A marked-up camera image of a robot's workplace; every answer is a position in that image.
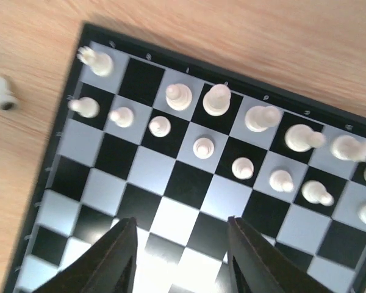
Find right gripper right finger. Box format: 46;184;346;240
227;217;330;293

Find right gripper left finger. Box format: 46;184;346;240
35;217;138;293

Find white bishop piece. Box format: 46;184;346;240
284;124;326;153

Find white knight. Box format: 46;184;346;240
0;76;19;110

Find black white chessboard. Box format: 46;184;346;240
3;23;366;292

